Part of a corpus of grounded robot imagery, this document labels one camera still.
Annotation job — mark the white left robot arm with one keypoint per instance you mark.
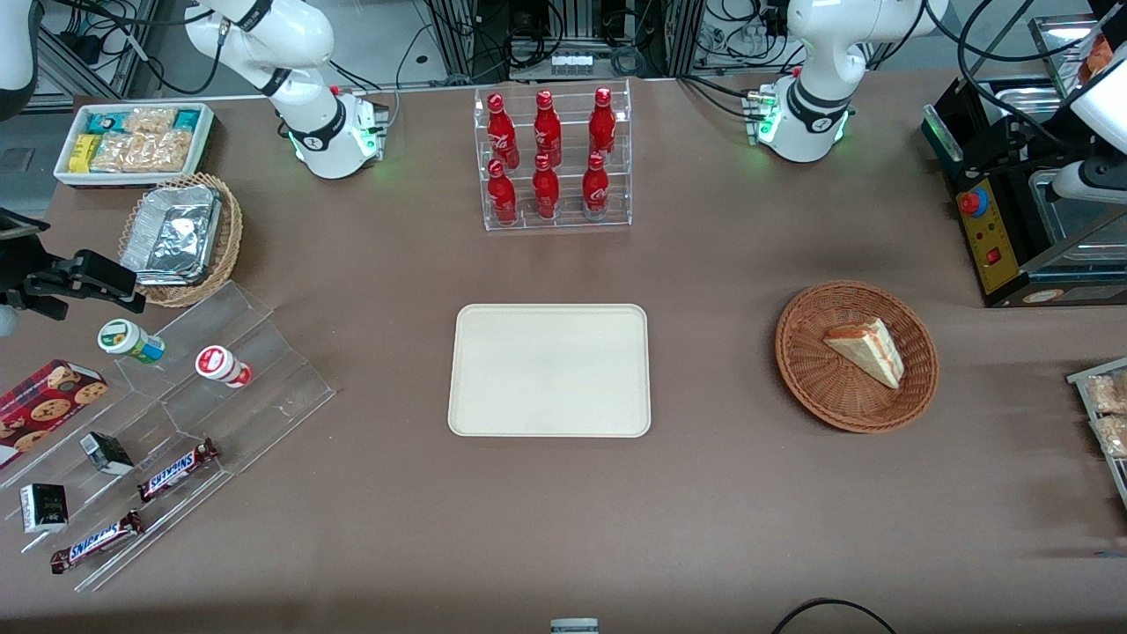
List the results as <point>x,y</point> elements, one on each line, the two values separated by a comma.
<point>814,53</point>

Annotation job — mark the clear cracker packet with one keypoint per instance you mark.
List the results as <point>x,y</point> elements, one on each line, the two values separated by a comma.
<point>145,151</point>
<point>150,121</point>

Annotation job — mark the small grey device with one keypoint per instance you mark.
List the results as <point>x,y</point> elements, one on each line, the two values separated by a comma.
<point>574,627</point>

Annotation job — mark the small black box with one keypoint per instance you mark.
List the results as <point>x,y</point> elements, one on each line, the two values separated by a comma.
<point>44,508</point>
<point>107,453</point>

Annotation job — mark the aluminium frame rack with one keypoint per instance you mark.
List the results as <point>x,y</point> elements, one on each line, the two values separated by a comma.
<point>458,35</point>

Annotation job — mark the clear acrylic stepped shelf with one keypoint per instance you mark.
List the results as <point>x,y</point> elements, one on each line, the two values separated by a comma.
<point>255,379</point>

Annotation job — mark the green lidded yogurt cup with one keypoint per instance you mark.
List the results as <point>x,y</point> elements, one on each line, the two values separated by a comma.
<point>128,340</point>

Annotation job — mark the red cola bottle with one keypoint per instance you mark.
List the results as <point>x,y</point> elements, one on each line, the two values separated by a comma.
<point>546,194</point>
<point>596,192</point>
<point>602,128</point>
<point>548,132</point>
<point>502,198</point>
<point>503,136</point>

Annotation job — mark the yellow snack packet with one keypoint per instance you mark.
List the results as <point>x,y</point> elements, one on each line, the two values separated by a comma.
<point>84,154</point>

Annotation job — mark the brown round wicker basket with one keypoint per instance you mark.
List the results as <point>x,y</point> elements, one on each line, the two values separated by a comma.
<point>819,379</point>

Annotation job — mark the clear acrylic bottle rack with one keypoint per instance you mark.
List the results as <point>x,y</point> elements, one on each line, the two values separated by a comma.
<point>572,220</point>

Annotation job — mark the brown Snickers bar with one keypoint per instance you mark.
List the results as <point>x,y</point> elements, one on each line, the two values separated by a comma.
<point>176,470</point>
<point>97,541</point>

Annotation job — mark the steel food pan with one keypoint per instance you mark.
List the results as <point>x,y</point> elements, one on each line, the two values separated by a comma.
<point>1057,229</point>
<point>1012,101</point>

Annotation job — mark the grey metal snack tray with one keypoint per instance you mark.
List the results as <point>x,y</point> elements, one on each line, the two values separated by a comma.
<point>1111,467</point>

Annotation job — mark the white power strip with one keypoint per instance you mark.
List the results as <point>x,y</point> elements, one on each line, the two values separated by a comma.
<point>570,62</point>

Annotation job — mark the red emergency stop button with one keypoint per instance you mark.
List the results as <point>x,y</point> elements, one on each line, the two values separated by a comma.
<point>973,202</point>

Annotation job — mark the silver foil container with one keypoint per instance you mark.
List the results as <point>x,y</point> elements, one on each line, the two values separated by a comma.
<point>172,233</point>

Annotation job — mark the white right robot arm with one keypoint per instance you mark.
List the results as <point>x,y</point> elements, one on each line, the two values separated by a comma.
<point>308,44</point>

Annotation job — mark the light oval wicker basket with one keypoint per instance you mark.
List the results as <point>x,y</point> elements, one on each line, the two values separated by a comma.
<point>231,238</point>

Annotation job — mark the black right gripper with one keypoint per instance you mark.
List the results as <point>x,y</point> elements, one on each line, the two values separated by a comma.
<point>19,269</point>

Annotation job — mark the red lidded yogurt cup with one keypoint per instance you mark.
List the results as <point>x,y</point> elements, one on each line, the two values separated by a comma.
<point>222,364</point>

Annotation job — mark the beige rectangular tray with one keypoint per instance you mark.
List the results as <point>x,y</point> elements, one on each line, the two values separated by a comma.
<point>550,370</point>

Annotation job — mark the clear fried snack packet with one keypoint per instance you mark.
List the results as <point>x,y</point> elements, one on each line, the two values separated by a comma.
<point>1108,394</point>
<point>1114,436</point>

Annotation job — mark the red cookie box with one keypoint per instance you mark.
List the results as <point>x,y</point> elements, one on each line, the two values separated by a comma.
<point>44,409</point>

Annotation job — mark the black food warmer machine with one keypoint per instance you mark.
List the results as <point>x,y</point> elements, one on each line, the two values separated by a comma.
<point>995,238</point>

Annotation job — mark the triangular sandwich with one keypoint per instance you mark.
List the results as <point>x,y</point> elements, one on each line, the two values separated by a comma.
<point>872,350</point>

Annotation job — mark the teal snack packet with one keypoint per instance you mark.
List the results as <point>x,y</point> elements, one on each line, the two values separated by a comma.
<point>106,121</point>
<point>187,120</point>

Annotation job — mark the white snack tray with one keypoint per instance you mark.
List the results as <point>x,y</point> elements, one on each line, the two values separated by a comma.
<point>66,172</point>

